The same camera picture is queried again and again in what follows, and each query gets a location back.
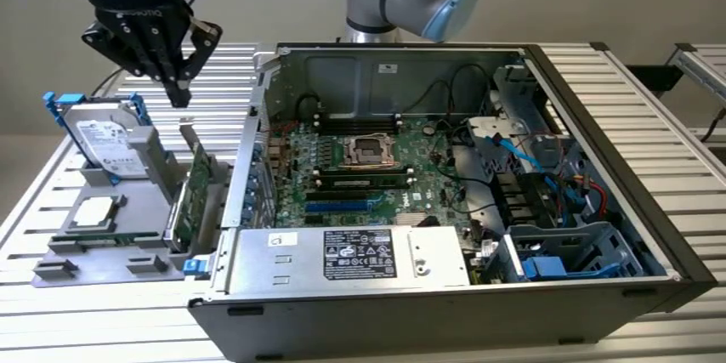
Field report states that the black RAM slot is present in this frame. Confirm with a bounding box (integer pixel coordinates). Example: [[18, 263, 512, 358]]
[[311, 167, 412, 175], [313, 126, 401, 133], [311, 173, 412, 180], [313, 117, 401, 124], [313, 122, 401, 128], [313, 112, 401, 119]]

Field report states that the green RAM stick with label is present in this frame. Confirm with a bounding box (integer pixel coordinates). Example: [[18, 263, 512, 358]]
[[315, 179, 411, 190]]

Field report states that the hard disk with blue carrier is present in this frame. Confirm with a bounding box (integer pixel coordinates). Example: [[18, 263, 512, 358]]
[[41, 90, 152, 179]]

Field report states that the green graphics card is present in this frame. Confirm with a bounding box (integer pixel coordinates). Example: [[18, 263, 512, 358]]
[[162, 116, 217, 254]]

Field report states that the silver CPU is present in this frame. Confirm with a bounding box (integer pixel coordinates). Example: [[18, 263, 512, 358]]
[[72, 196, 125, 229]]

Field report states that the black expansion slot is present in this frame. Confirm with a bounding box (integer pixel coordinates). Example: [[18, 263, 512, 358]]
[[305, 191, 369, 203]]

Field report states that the blue expansion slot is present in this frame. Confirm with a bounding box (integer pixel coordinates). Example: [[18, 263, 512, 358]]
[[305, 201, 369, 214]]

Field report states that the grey parts rack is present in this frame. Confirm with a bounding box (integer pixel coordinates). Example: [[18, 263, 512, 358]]
[[30, 124, 234, 292]]

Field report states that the blue plastic case latch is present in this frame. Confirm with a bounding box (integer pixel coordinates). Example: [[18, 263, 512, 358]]
[[182, 254, 216, 282]]

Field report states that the green motherboard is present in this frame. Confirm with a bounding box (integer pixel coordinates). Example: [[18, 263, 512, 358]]
[[269, 117, 472, 229]]

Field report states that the silver power supply unit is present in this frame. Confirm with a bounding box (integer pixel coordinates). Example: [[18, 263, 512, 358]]
[[216, 226, 472, 295]]

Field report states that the grey metal optical drive bay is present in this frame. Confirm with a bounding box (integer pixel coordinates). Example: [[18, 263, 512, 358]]
[[464, 63, 571, 178]]

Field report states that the silver chipset heatsink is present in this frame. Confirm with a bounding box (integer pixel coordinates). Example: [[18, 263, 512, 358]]
[[395, 213, 439, 229]]

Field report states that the open black PC case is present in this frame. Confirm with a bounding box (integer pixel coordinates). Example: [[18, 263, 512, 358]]
[[185, 42, 719, 362]]

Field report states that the black box between tables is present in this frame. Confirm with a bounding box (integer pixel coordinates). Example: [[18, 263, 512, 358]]
[[624, 64, 684, 93]]

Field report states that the grey metal disk bay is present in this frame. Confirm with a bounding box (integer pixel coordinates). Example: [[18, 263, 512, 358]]
[[499, 221, 645, 284]]

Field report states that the aluminium slat side table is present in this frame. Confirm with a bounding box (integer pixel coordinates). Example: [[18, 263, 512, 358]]
[[666, 43, 726, 110]]

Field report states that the black cable under table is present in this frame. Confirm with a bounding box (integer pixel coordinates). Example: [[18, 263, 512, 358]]
[[89, 68, 124, 97]]

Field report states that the CPU socket with metal frame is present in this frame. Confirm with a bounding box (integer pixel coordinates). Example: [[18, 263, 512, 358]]
[[336, 134, 404, 167]]

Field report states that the black wire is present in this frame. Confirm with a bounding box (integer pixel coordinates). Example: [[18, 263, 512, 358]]
[[419, 64, 489, 121]]

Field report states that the light blue SATA wire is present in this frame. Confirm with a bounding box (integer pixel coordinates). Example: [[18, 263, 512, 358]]
[[485, 132, 547, 173]]

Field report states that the red wire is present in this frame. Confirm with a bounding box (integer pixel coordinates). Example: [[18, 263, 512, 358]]
[[587, 181, 612, 220]]

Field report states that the thin black cable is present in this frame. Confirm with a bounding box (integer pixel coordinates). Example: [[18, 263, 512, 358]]
[[699, 106, 726, 144]]

